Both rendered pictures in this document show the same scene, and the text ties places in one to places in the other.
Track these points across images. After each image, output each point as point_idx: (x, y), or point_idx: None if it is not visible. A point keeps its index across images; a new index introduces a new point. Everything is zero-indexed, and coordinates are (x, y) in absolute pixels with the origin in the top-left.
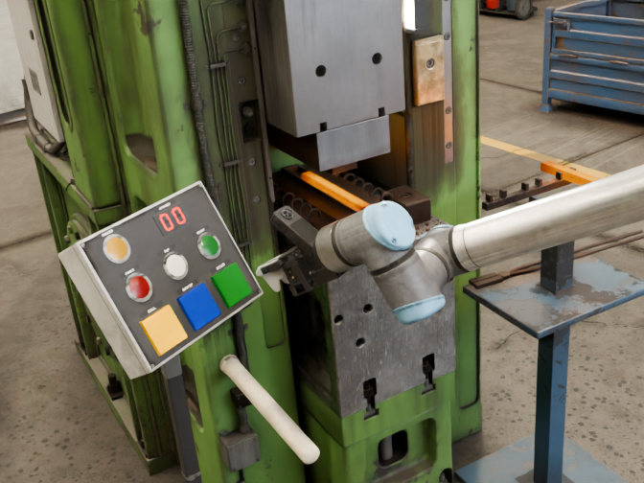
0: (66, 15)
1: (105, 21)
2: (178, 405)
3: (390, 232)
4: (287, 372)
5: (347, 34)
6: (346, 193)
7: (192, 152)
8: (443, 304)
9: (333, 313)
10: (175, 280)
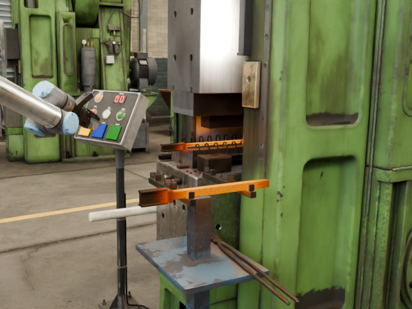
0: None
1: None
2: (116, 182)
3: (34, 89)
4: None
5: (183, 40)
6: (208, 142)
7: None
8: (27, 127)
9: (156, 187)
10: (102, 118)
